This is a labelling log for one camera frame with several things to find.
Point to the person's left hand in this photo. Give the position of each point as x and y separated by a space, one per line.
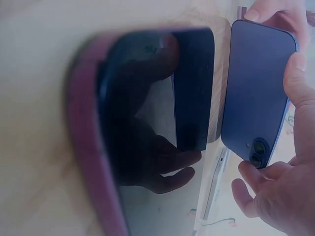
283 12

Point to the person's right hand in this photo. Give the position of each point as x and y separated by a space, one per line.
290 196

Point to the person's left fingers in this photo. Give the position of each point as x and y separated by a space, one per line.
270 12

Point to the blue smartphone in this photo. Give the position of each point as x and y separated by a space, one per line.
256 93

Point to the white flat device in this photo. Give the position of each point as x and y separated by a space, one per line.
216 179

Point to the pink framed mirror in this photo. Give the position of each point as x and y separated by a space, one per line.
83 110

